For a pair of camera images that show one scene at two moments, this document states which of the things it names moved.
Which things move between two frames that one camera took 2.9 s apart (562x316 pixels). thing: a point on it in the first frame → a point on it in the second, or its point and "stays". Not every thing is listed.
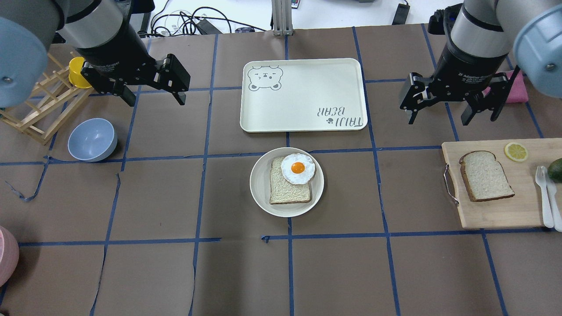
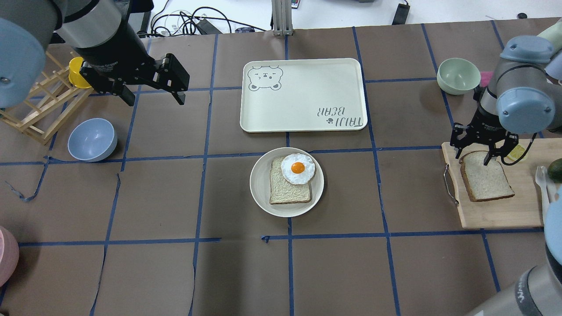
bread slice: (484, 177) stays
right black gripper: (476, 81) → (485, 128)
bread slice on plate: (282, 192) stays
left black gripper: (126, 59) stays
